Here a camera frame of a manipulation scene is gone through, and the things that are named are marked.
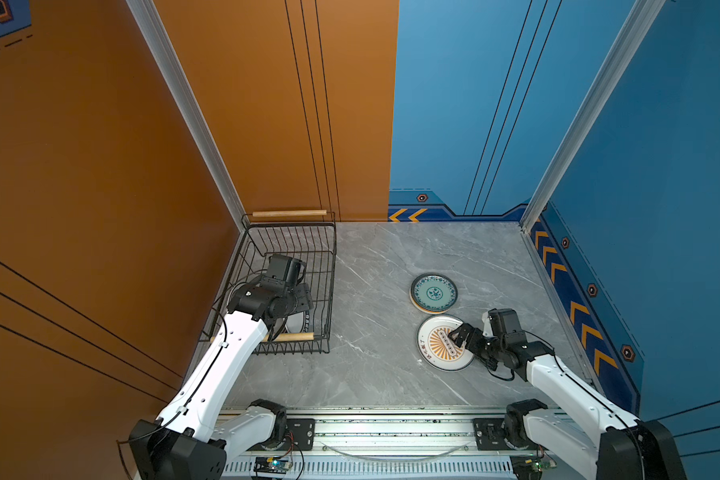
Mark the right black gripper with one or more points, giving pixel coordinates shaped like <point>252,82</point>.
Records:
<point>475,335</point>

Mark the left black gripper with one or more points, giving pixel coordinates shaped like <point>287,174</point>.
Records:
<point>304,297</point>

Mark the white patterned plate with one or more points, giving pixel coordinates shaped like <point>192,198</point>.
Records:
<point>297,323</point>
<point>437,349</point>

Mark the grey green plate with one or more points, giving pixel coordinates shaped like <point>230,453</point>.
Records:
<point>434,291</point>

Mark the black wire dish rack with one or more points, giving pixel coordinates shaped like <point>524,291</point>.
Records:
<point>278,250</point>

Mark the orange plate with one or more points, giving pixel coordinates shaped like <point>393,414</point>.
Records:
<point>424,308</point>

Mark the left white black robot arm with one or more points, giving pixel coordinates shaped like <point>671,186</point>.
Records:
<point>180,443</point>

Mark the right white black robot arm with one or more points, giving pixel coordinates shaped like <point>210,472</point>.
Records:
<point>600,440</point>

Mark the right circuit board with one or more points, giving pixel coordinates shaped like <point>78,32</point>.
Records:
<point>527,468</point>

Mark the circuit board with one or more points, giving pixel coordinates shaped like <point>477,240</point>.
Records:
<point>271,467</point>
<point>527,468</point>

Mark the left circuit board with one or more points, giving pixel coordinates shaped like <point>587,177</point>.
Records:
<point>271,467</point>

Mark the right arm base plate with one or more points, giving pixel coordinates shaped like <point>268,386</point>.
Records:
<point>502,434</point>

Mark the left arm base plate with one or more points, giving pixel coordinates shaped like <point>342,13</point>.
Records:
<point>301,430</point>

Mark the aluminium mounting rail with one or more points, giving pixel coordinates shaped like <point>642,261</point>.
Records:
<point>375,437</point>

